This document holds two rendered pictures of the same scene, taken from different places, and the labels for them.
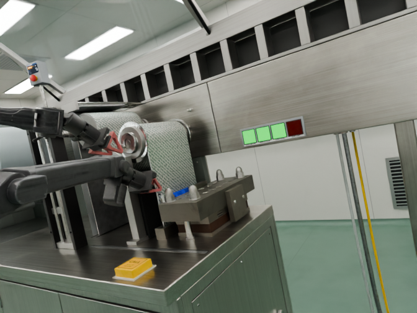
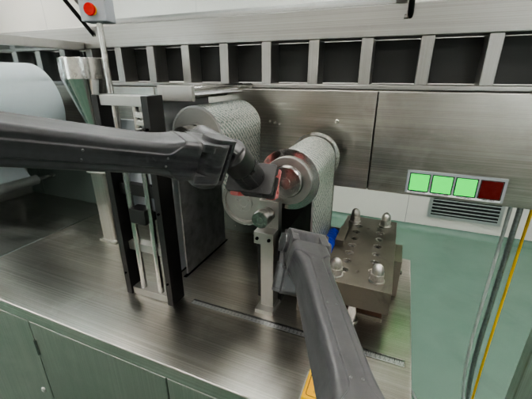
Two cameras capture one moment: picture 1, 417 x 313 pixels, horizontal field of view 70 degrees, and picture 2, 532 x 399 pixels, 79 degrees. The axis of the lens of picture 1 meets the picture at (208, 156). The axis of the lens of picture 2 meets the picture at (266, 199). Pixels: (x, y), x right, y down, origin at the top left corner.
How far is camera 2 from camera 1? 64 cm
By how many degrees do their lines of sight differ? 21
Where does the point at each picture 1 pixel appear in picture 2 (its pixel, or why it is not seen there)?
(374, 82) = not seen: outside the picture
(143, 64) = (273, 26)
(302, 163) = not seen: hidden behind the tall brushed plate
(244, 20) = (480, 17)
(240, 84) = (432, 111)
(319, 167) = not seen: hidden behind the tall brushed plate
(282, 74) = (504, 116)
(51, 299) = (150, 379)
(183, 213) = (361, 300)
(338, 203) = (374, 201)
